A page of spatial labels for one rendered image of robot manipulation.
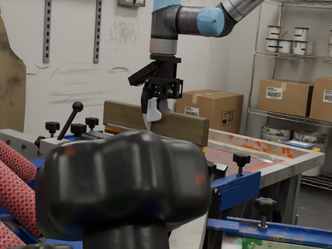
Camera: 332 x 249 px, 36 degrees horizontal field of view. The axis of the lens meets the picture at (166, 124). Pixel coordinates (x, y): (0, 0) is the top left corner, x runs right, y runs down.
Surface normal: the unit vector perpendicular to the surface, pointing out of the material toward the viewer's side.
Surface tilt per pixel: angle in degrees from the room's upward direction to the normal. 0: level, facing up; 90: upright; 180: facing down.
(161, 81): 90
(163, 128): 90
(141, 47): 90
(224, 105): 89
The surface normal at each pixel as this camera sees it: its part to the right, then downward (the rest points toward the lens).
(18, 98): 0.38, 0.14
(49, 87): 0.78, 0.18
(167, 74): -0.62, 0.09
